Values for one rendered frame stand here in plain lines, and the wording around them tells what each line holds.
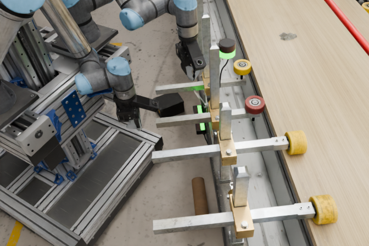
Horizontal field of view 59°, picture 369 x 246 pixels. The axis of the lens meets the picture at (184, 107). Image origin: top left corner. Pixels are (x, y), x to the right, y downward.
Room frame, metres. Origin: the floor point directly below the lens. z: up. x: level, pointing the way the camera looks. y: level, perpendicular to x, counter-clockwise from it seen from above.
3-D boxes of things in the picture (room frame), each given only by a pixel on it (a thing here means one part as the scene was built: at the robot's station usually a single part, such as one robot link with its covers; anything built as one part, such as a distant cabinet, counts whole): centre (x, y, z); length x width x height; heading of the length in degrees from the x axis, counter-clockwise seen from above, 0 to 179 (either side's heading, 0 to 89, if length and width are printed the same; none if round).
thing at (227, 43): (0.98, -0.18, 1.07); 0.06 x 0.06 x 0.22; 0
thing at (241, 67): (1.19, -0.29, 0.85); 0.08 x 0.08 x 0.11
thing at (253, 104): (0.94, -0.29, 0.85); 0.08 x 0.08 x 0.11
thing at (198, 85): (1.19, -0.09, 0.80); 0.43 x 0.03 x 0.04; 90
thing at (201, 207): (1.00, -0.03, 0.04); 0.30 x 0.08 x 0.08; 0
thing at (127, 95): (0.93, 0.21, 1.05); 0.08 x 0.08 x 0.05
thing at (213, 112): (0.95, -0.13, 0.85); 0.13 x 0.06 x 0.05; 0
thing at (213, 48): (0.98, -0.13, 0.94); 0.03 x 0.03 x 0.48; 0
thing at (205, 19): (1.23, -0.13, 0.92); 0.03 x 0.03 x 0.48; 0
